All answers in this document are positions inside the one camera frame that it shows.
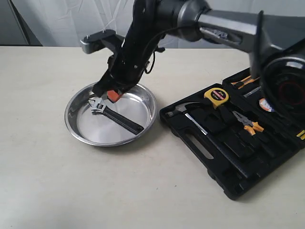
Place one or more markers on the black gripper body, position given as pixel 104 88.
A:
pixel 129 63

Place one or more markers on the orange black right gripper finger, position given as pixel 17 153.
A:
pixel 114 96

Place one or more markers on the black adjustable wrench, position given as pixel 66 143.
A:
pixel 98 107

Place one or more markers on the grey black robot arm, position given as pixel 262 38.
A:
pixel 275 45

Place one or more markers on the black plastic tool case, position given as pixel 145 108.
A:
pixel 261 154

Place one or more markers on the round stainless steel pan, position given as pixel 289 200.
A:
pixel 138 104

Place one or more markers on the white backdrop curtain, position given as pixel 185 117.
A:
pixel 63 23

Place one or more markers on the yellow tape measure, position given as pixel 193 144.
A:
pixel 217 96

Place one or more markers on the round orange white sticker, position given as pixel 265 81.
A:
pixel 265 105

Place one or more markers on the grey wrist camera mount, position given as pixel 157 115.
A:
pixel 97 41

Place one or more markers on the claw hammer black handle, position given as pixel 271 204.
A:
pixel 181 109

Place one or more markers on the orange handled screwdriver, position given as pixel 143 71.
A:
pixel 243 82

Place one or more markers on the orange handled pliers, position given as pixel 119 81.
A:
pixel 250 126

